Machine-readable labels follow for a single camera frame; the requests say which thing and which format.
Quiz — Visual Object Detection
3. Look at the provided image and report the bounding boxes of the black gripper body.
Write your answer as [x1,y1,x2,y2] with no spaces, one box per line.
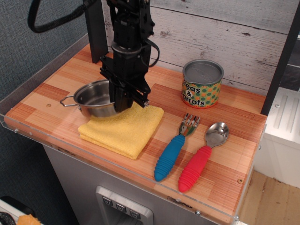
[100,45,151,108]

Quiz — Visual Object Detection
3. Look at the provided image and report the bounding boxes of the clear acrylic table guard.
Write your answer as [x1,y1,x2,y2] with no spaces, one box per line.
[0,36,266,225]

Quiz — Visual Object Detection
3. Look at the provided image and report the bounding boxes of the black right vertical post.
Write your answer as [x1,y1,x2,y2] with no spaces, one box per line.
[261,3,300,116]

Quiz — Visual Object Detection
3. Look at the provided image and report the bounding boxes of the stainless steel pot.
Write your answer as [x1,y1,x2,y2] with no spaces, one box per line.
[60,79,121,118]

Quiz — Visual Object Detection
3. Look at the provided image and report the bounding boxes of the blue handled fork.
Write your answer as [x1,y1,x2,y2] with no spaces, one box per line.
[154,113,201,181]

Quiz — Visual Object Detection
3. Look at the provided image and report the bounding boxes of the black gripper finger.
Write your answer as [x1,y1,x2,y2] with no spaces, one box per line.
[109,80,117,103]
[113,86,133,113]

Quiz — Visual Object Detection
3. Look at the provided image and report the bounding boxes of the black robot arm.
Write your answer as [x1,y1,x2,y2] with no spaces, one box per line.
[100,0,159,113]

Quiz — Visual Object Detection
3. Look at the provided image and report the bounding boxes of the white cabinet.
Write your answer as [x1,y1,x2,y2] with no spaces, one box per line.
[254,87,300,188]

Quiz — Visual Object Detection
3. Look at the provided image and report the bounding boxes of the peas and carrots can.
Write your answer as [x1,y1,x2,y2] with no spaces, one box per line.
[181,60,224,109]

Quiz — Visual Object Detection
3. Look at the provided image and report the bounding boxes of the black braided cable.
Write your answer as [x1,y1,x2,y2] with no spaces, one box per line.
[27,0,99,34]

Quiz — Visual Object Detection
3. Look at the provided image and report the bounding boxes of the silver dispenser panel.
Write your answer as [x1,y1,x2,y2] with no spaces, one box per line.
[96,186,154,225]

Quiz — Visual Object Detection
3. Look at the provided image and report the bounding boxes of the orange and black object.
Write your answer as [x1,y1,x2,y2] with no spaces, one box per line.
[0,196,42,225]

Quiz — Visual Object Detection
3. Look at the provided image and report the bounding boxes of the red handled spoon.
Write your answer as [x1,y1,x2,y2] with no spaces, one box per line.
[178,122,229,193]

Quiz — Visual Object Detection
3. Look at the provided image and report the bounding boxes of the yellow folded cloth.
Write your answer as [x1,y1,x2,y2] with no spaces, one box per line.
[78,103,164,160]

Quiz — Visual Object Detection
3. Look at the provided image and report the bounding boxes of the black left vertical post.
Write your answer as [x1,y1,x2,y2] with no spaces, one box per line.
[84,0,108,63]

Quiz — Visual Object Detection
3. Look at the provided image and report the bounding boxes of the black vertical post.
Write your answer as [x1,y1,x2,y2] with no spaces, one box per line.
[84,0,108,63]
[261,3,300,116]

